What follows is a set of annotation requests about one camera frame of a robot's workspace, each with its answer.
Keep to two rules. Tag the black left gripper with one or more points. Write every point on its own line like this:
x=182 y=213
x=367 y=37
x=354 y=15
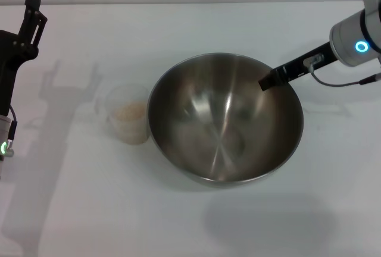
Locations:
x=7 y=60

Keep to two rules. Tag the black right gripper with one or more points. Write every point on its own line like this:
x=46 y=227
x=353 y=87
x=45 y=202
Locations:
x=297 y=66

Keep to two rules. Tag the stainless steel mixing bowl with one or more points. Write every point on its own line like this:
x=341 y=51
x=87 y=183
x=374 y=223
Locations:
x=226 y=138

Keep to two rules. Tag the clear plastic cup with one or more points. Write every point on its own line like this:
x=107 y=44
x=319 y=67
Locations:
x=125 y=96

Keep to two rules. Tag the white rice grains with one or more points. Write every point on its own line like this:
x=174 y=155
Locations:
x=131 y=120

